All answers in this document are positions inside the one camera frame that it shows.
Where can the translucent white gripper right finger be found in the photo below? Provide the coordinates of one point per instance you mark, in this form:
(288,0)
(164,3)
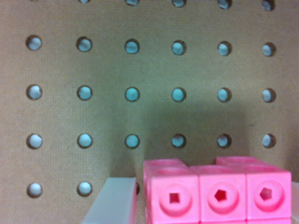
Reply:
(295,203)

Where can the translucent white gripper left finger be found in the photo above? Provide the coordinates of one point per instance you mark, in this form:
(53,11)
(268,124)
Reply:
(115,203)

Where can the pink linking cube block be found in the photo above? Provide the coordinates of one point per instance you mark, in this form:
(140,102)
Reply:
(234,190)

